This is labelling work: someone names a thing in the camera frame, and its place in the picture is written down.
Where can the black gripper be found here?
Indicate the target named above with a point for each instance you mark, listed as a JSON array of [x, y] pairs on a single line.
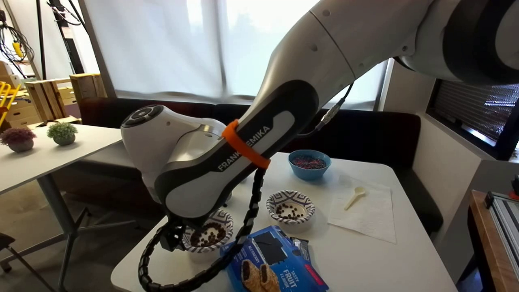
[[171, 235]]

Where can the coffee bean pile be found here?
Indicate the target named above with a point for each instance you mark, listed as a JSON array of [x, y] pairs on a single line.
[[207, 235]]

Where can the blue patterned paper bowl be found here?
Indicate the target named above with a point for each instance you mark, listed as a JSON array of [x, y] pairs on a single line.
[[228, 227], [272, 209]]

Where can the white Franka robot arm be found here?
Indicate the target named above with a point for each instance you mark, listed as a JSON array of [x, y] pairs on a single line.
[[350, 42]]

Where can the blue plastic bowl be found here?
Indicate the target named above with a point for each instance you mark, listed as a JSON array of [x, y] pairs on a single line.
[[308, 172]]

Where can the blue cereal bar box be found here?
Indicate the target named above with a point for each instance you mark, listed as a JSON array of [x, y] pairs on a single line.
[[285, 264]]

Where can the few scattered coffee beans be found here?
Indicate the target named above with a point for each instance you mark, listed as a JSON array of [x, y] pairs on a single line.
[[288, 211]]

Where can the white side table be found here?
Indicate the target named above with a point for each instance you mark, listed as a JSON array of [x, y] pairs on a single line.
[[48, 159]]

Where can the green potted plant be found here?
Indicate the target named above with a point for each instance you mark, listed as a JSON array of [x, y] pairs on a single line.
[[61, 133]]

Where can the colourful sprinkles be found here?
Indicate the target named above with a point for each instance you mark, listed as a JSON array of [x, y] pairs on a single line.
[[308, 161]]

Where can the wooden cabinet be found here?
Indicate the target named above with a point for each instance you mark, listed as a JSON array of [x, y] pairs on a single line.
[[50, 97]]

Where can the white plastic spoon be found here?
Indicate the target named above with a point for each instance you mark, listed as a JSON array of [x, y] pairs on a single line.
[[353, 199]]

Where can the white window blind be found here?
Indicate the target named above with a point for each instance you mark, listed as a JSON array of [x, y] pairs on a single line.
[[155, 49], [248, 32]]

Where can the white paper napkin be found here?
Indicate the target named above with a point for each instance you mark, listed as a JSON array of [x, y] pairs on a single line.
[[373, 216]]

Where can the black bench sofa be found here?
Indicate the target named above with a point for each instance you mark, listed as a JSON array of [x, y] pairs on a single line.
[[356, 135]]

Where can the black tripod stand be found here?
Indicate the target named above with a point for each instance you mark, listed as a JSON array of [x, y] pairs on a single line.
[[66, 37]]

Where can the wooden workbench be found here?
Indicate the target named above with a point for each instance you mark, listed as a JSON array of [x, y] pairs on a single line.
[[488, 253]]

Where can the yellow frame object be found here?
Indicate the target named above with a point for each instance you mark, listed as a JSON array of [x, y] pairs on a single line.
[[8, 99]]

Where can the aluminium frame rail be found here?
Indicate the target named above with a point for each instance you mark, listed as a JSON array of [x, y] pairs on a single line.
[[507, 216]]

